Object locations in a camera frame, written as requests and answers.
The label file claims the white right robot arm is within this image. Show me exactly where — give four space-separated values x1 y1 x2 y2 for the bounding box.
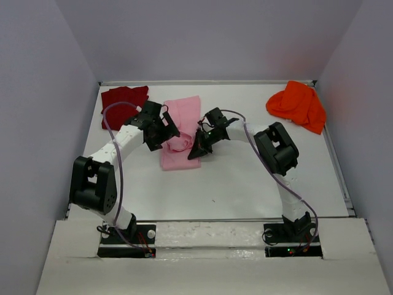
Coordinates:
187 108 305 222

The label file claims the dark red folded t shirt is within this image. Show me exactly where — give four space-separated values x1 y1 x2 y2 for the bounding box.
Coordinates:
101 86 149 131

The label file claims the aluminium table front rail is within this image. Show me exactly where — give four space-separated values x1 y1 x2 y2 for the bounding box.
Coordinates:
137 216 357 223

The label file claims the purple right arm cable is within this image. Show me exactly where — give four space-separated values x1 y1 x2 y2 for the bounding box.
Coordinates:
220 109 319 254

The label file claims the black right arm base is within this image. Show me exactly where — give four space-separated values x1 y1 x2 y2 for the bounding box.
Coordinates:
262 212 323 258

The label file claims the orange t shirt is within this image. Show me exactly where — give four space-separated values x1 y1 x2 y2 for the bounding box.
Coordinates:
266 81 327 135

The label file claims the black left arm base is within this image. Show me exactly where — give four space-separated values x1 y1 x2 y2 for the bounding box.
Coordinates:
96 222 157 259

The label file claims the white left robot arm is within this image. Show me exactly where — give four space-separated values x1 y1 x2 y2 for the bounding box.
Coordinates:
69 101 180 237

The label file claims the pink t shirt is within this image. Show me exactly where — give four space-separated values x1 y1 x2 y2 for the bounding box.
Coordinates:
160 95 201 171

